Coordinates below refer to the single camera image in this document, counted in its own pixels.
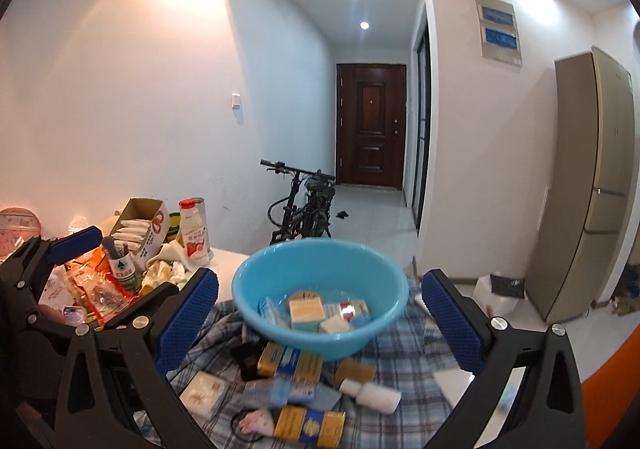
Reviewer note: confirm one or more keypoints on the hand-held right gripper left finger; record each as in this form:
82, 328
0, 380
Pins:
185, 324

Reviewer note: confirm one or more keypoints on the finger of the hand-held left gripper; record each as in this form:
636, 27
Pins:
40, 321
75, 244

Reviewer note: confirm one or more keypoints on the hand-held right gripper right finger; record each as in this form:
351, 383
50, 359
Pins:
450, 319

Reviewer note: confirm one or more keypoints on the blue plastic basin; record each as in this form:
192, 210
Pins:
250, 289

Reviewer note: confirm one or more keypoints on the small blue packet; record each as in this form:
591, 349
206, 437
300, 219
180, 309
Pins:
272, 314

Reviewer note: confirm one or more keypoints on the white blue packet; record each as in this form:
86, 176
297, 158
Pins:
355, 314

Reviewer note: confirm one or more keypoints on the cream printed cardboard box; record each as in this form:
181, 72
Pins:
306, 311

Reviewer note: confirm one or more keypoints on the green label container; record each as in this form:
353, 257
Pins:
122, 269

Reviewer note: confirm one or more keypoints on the white pink packet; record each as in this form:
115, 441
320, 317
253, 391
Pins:
55, 294

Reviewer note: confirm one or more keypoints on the white floor box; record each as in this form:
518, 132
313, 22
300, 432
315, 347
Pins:
492, 299

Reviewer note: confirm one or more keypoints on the red snack packet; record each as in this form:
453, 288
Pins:
102, 296

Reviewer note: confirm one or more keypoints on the pink floral bag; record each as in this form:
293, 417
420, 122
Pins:
17, 229

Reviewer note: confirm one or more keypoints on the blue plaid cloth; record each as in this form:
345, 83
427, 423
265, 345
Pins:
400, 369

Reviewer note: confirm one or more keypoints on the white square packet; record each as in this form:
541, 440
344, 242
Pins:
202, 394

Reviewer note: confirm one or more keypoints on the black small pouch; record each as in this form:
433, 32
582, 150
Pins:
247, 361

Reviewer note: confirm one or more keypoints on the open cardboard box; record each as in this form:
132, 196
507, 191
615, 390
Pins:
155, 229

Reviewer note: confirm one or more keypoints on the white milk bottle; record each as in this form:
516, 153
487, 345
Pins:
195, 239

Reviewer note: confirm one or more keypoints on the white lotion bottle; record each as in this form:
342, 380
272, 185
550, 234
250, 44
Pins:
375, 396

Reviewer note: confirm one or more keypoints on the yellow wrapped soap bar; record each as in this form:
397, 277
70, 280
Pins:
290, 361

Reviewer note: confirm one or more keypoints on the blue tissue packet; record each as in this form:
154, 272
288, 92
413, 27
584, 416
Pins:
280, 394

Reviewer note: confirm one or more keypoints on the black floor item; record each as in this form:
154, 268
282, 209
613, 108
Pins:
343, 215

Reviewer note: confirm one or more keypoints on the yellow snack packet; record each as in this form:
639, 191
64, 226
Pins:
310, 426

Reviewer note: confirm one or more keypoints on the black bicycle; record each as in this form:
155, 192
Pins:
305, 214

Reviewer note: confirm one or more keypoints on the orange chair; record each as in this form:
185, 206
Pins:
610, 409

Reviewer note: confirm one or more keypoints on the black framed glass door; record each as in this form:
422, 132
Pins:
422, 129

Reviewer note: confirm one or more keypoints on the beige refrigerator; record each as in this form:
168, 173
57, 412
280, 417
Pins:
590, 179

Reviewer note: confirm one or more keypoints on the brown door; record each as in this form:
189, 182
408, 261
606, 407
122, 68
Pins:
372, 129

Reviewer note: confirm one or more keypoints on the white light switch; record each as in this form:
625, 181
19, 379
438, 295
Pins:
237, 100

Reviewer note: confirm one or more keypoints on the wall electrical panel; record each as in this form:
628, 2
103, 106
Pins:
500, 29

